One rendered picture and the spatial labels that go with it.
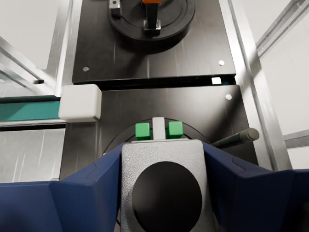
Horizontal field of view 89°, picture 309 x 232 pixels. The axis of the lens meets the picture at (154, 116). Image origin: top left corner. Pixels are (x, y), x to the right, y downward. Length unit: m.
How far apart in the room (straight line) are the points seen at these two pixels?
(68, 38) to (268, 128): 0.34
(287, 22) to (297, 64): 0.20
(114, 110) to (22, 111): 0.15
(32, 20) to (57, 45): 0.25
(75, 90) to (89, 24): 0.13
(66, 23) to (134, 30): 0.14
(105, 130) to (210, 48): 0.20
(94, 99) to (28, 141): 0.15
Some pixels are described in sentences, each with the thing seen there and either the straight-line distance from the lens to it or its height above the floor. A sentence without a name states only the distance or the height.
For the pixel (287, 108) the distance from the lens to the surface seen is 0.43.
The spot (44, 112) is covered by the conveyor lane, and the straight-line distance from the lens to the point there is 0.29.
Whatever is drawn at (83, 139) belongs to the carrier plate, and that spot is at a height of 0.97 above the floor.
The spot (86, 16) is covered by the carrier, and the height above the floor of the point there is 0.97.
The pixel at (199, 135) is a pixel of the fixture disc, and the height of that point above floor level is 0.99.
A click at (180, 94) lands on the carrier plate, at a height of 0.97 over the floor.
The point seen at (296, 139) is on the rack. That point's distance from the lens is 0.30.
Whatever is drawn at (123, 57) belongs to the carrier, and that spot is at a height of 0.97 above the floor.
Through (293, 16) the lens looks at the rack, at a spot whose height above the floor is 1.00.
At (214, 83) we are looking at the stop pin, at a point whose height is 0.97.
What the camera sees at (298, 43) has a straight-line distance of 0.54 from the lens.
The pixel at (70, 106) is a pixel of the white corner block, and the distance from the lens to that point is 0.22.
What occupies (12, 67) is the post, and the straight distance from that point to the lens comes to 0.27.
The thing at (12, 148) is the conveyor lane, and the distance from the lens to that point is 0.34.
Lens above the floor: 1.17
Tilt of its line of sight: 72 degrees down
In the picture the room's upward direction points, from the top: 1 degrees counter-clockwise
